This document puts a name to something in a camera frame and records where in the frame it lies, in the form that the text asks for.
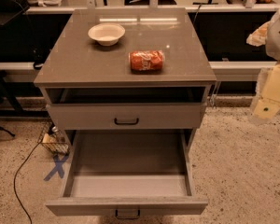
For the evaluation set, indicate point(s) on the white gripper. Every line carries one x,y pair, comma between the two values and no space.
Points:
279,37

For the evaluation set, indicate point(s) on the orange coke can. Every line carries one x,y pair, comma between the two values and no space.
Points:
146,60

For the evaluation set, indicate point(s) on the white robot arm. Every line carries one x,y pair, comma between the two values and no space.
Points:
268,35

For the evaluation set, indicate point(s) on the open grey drawer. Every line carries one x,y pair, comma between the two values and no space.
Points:
128,174

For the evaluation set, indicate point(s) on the grey drawer cabinet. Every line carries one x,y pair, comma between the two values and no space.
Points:
80,71

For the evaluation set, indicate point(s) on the white paper bowl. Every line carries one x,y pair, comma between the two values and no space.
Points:
106,34

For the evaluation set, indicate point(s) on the wire basket with items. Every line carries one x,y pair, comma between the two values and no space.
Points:
51,138

